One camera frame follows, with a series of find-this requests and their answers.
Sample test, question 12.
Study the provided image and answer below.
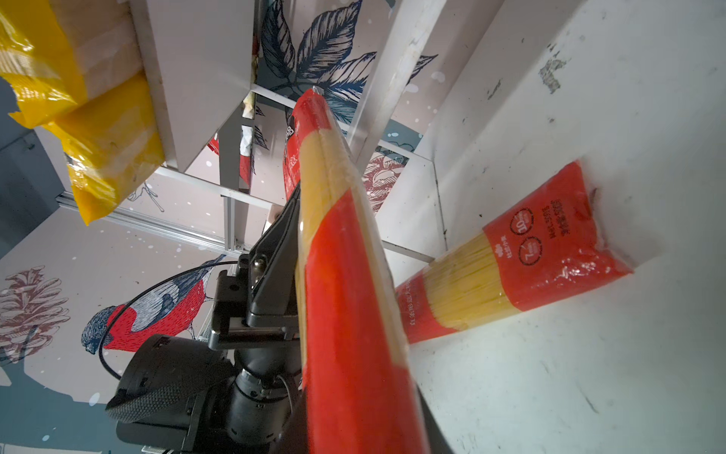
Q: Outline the red spaghetti pack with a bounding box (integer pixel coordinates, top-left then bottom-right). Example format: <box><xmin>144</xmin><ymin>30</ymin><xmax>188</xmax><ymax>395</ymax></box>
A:
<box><xmin>289</xmin><ymin>91</ymin><xmax>430</xmax><ymax>453</ymax></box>
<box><xmin>396</xmin><ymin>161</ymin><xmax>633</xmax><ymax>344</ymax></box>

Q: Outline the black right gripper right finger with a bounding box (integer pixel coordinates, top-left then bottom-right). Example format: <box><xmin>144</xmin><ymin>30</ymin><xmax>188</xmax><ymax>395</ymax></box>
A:
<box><xmin>417</xmin><ymin>388</ymin><xmax>454</xmax><ymax>454</ymax></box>

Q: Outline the white two-tier shelf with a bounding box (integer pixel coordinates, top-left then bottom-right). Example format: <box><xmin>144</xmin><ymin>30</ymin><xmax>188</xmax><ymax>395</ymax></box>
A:
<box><xmin>129</xmin><ymin>0</ymin><xmax>449</xmax><ymax>265</ymax></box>

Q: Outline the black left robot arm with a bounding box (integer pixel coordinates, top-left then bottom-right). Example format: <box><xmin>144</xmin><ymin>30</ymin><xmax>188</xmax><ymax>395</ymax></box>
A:
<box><xmin>106</xmin><ymin>194</ymin><xmax>307</xmax><ymax>453</ymax></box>

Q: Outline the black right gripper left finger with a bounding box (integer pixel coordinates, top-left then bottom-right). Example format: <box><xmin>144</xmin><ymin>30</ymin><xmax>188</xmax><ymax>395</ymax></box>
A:
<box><xmin>277</xmin><ymin>396</ymin><xmax>309</xmax><ymax>454</ymax></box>

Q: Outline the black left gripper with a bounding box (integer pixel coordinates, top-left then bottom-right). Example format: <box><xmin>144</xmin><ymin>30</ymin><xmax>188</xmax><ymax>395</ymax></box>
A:
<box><xmin>208</xmin><ymin>188</ymin><xmax>301</xmax><ymax>349</ymax></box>

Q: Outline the yellow spaghetti pack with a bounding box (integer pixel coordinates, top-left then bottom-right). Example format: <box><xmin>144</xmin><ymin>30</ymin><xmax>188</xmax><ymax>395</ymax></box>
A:
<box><xmin>1</xmin><ymin>1</ymin><xmax>143</xmax><ymax>129</ymax></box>
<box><xmin>43</xmin><ymin>72</ymin><xmax>164</xmax><ymax>225</ymax></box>

